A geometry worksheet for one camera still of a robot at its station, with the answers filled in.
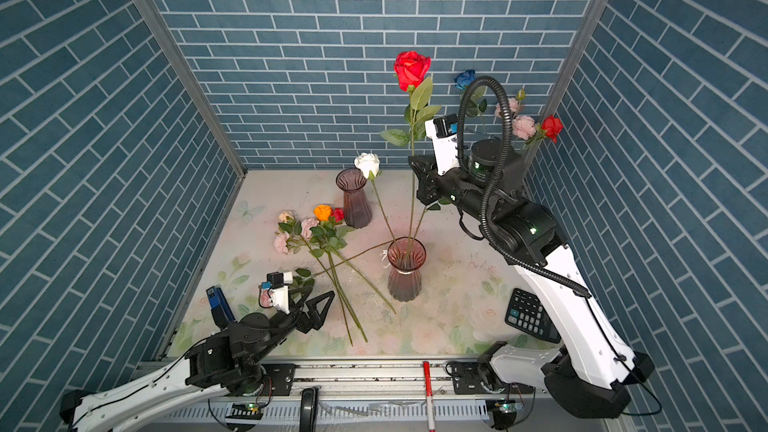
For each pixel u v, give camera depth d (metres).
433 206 0.71
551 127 0.88
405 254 0.79
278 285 0.64
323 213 1.02
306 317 0.64
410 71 0.43
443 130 0.44
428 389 0.72
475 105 0.89
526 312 0.84
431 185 0.49
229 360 0.58
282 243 0.94
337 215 1.02
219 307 0.83
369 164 0.64
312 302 0.65
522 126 0.89
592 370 0.36
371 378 0.75
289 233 0.96
